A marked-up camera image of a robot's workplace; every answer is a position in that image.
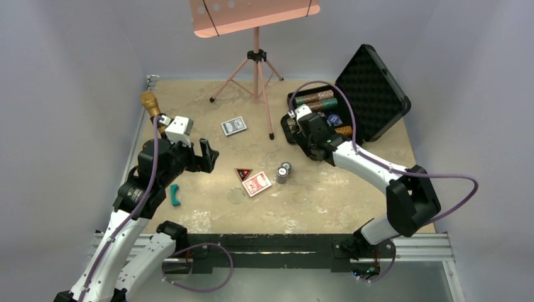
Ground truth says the clear round disc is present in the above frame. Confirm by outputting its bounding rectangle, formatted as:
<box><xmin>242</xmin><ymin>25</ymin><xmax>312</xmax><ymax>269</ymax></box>
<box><xmin>227</xmin><ymin>187</ymin><xmax>246</xmax><ymax>204</ymax></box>

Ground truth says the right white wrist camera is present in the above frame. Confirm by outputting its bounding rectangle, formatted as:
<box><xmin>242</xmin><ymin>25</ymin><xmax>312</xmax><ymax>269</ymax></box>
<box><xmin>288</xmin><ymin>104</ymin><xmax>313</xmax><ymax>123</ymax></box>

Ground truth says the blue small blind button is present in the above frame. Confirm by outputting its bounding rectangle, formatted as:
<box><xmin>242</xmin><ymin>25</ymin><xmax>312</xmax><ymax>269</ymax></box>
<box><xmin>327</xmin><ymin>114</ymin><xmax>343</xmax><ymax>126</ymax></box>

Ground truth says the purple cable loop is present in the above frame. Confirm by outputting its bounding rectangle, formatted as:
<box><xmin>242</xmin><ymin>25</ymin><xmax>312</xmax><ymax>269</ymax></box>
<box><xmin>161</xmin><ymin>242</ymin><xmax>236</xmax><ymax>293</ymax></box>

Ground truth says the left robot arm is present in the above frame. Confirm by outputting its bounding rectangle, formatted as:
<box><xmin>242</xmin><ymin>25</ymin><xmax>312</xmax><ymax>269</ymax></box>
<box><xmin>54</xmin><ymin>138</ymin><xmax>220</xmax><ymax>301</ymax></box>

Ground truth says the orange green chip row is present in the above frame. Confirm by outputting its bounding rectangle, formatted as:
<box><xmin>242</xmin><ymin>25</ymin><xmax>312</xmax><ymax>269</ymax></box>
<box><xmin>335</xmin><ymin>126</ymin><xmax>353</xmax><ymax>137</ymax></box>

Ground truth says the grey poker chip stack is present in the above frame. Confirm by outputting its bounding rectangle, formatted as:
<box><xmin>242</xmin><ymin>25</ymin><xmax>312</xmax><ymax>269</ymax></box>
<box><xmin>281</xmin><ymin>161</ymin><xmax>292</xmax><ymax>175</ymax></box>
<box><xmin>276</xmin><ymin>166</ymin><xmax>288</xmax><ymax>184</ymax></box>

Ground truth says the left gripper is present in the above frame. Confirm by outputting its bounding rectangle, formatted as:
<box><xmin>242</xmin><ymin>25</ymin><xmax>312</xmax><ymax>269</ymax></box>
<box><xmin>159</xmin><ymin>130</ymin><xmax>217</xmax><ymax>186</ymax></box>

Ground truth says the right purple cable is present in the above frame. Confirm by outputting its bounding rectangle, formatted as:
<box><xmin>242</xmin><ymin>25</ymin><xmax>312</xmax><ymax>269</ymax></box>
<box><xmin>288</xmin><ymin>80</ymin><xmax>479</xmax><ymax>228</ymax></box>

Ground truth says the red playing card deck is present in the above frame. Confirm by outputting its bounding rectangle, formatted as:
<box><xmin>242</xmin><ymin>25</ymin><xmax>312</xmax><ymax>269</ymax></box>
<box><xmin>242</xmin><ymin>172</ymin><xmax>272</xmax><ymax>197</ymax></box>

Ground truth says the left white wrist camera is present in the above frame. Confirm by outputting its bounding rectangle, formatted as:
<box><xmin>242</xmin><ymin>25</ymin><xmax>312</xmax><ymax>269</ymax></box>
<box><xmin>159</xmin><ymin>115</ymin><xmax>194</xmax><ymax>147</ymax></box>

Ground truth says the triangular all-in button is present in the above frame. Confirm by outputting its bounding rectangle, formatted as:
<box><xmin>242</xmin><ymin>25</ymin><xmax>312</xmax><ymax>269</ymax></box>
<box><xmin>235</xmin><ymin>168</ymin><xmax>253</xmax><ymax>182</ymax></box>

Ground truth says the teal curved plastic piece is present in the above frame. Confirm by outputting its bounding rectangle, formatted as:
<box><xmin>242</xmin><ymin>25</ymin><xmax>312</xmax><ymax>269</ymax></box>
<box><xmin>170</xmin><ymin>184</ymin><xmax>181</xmax><ymax>207</ymax></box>

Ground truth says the pink music stand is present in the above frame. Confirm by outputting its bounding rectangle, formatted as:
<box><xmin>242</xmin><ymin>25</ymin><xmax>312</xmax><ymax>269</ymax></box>
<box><xmin>189</xmin><ymin>0</ymin><xmax>321</xmax><ymax>140</ymax></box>

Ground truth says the gold microphone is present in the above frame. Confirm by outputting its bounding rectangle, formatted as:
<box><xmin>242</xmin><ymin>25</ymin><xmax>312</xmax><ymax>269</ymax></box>
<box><xmin>140</xmin><ymin>91</ymin><xmax>166</xmax><ymax>138</ymax></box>

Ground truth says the black poker case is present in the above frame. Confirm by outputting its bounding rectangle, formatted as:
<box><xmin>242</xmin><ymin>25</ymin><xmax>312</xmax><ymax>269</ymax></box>
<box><xmin>280</xmin><ymin>44</ymin><xmax>411</xmax><ymax>145</ymax></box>

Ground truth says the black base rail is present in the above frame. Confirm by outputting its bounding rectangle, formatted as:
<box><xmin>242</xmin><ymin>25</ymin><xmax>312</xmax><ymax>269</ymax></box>
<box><xmin>168</xmin><ymin>233</ymin><xmax>394</xmax><ymax>274</ymax></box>

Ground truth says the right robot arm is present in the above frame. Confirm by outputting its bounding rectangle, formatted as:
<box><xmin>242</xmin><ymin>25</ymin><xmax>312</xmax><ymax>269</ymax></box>
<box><xmin>291</xmin><ymin>112</ymin><xmax>441</xmax><ymax>259</ymax></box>

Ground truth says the blue playing card deck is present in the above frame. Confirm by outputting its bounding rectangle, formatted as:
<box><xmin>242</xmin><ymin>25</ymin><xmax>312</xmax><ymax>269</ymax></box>
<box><xmin>221</xmin><ymin>116</ymin><xmax>247</xmax><ymax>137</ymax></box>

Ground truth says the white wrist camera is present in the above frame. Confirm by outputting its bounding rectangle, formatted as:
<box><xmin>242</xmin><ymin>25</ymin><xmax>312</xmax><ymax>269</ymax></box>
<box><xmin>288</xmin><ymin>104</ymin><xmax>313</xmax><ymax>123</ymax></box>
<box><xmin>159</xmin><ymin>115</ymin><xmax>194</xmax><ymax>147</ymax></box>

